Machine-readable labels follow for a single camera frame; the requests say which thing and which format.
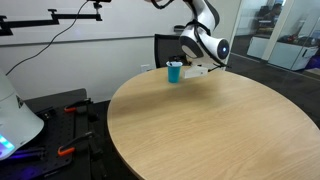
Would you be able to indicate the light blue plastic cup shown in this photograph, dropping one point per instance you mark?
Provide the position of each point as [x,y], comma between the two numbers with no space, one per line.
[174,74]

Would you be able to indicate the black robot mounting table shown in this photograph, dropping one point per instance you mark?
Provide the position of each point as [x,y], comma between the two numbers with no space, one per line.
[63,133]

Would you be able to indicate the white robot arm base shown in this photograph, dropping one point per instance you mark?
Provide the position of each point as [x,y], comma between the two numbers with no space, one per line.
[16,123]

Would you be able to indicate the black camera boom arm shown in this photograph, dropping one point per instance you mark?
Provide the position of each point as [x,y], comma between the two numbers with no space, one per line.
[33,22]

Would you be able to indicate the black mesh office chair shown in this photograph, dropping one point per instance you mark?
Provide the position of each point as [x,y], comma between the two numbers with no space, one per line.
[163,50]

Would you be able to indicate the white low cabinet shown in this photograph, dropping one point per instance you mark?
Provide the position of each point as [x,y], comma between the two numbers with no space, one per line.
[283,53]

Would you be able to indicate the white wall outlet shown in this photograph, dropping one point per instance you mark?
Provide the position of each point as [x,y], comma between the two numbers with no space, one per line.
[144,68]

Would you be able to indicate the seated person in background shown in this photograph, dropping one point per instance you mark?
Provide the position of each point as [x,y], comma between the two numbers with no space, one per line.
[275,11]

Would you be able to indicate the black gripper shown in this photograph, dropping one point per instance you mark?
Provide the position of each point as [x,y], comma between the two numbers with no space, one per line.
[186,61]

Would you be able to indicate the orange and black clamp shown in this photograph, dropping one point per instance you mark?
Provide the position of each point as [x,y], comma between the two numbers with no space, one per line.
[71,146]
[76,105]

